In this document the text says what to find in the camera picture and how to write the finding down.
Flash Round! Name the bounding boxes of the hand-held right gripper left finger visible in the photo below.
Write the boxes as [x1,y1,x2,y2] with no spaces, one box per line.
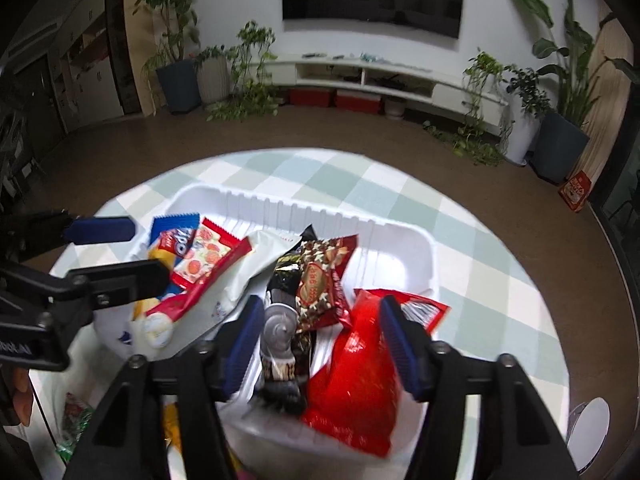
[64,295,266,480]

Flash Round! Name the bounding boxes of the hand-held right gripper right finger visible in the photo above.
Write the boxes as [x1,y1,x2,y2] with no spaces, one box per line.
[378,296,581,480]

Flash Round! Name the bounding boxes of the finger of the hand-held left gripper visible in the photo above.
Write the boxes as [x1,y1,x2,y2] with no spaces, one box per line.
[47,259,171,311]
[0,208,137,266]

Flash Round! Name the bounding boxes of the large red snack bag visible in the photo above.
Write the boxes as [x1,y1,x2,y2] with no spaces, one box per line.
[300,287,451,458]

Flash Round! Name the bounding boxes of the blue and yellow cookie packet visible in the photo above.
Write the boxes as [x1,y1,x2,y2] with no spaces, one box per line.
[132,214,199,321]

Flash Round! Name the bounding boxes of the black and silver snack packet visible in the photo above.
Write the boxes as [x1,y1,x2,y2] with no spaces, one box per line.
[250,224,321,416]

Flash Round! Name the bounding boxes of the white and red snack packet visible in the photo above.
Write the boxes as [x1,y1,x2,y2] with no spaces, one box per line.
[140,230,301,356]

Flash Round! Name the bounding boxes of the red packet with white window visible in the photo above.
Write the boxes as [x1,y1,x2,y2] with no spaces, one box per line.
[171,216,252,291]

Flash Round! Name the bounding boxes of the white plastic tray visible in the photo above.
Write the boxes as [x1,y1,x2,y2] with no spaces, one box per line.
[95,183,441,461]

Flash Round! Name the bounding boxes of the brown chocolate snack packet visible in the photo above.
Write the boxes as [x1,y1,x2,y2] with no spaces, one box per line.
[277,234,360,333]

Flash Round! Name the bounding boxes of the person's left hand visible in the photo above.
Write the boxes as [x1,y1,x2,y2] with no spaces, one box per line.
[0,366,36,427]

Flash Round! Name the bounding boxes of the green snack packet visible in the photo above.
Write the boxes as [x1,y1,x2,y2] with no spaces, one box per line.
[55,392,96,463]

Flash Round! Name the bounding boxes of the green white checkered tablecloth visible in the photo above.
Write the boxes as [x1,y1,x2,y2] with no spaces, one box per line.
[27,147,573,480]

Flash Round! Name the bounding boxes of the tall leafy plant dark pot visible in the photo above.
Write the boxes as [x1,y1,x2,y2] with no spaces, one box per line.
[132,0,206,115]

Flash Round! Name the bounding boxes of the plant in white ribbed pot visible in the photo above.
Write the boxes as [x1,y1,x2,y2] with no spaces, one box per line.
[195,45,231,106]

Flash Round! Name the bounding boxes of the trailing vine plant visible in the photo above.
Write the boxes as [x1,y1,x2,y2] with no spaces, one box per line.
[206,21,281,122]

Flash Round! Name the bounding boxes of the grey cylindrical appliance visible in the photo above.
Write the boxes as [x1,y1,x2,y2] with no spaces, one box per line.
[567,397,612,473]

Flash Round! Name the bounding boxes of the red paper bag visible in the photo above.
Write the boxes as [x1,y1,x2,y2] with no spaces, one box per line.
[558,170,593,212]

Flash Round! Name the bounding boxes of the bushy plant in white pot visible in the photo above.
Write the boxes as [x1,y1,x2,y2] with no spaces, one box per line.
[502,65,551,166]

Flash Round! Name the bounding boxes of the red storage box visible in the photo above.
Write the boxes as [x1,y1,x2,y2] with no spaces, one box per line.
[335,90,382,114]
[289,88,335,107]

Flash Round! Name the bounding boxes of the large broadleaf plant dark pot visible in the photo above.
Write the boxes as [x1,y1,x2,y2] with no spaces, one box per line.
[505,0,640,184]

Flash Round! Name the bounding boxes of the white television cabinet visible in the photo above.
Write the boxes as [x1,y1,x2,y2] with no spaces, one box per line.
[260,55,511,133]

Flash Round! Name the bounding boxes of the glass sliding door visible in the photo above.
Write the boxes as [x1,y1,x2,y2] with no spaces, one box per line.
[590,105,640,281]

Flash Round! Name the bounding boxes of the hanging vine plant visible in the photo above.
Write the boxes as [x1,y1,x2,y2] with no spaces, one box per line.
[425,50,513,167]

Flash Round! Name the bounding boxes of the beige curtain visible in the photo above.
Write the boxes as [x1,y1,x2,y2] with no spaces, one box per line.
[582,12,636,181]

